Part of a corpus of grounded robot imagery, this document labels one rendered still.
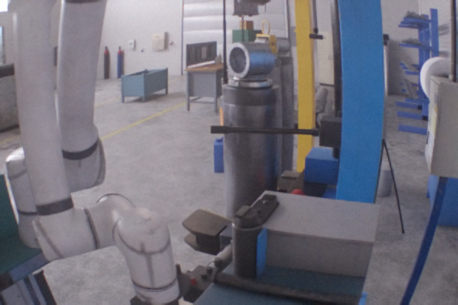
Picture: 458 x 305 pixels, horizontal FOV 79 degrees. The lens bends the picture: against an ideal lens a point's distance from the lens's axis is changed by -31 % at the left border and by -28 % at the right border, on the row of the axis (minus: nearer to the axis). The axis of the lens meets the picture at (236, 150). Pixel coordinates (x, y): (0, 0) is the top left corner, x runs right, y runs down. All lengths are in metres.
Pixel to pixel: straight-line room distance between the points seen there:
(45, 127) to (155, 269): 0.31
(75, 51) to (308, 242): 0.77
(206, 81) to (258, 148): 6.13
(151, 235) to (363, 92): 0.90
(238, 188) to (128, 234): 0.97
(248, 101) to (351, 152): 0.41
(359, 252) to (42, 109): 0.83
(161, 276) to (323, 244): 0.51
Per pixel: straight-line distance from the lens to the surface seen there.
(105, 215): 0.66
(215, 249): 1.39
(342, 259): 1.00
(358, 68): 1.25
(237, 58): 1.49
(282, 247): 1.02
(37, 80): 0.65
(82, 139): 0.96
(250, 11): 1.59
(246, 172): 1.45
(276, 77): 2.77
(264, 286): 0.93
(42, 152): 0.63
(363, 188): 1.35
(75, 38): 0.81
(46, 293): 1.61
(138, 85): 9.37
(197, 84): 7.62
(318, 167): 1.55
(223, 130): 1.24
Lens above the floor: 1.70
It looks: 18 degrees down
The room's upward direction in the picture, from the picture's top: 1 degrees counter-clockwise
